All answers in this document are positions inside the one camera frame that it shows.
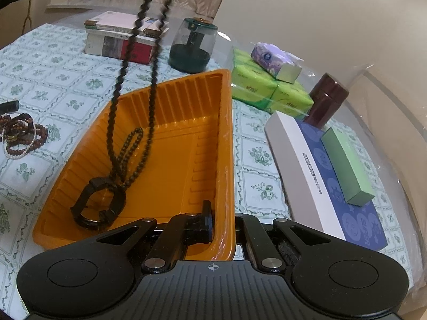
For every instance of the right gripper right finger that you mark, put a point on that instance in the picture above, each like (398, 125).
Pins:
(257, 245)

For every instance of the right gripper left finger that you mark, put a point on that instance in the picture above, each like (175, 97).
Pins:
(176, 236)

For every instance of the black smart watch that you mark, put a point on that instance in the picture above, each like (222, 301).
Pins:
(99, 204)

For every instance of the orange plastic tray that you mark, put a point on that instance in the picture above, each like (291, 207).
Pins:
(191, 161)

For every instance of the blue and white box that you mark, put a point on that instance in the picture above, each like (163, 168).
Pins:
(311, 186)

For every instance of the small green box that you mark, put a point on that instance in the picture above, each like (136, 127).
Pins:
(353, 180)

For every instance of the green tissue pack bundle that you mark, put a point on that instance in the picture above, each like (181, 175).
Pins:
(254, 86)

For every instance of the dark brown container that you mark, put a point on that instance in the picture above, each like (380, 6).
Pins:
(328, 95)

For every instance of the purple tissue pack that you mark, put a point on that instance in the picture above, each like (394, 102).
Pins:
(281, 65)

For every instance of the green floral tablecloth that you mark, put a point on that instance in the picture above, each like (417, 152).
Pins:
(64, 89)

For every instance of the stack of books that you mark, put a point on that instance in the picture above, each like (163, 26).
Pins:
(108, 35)

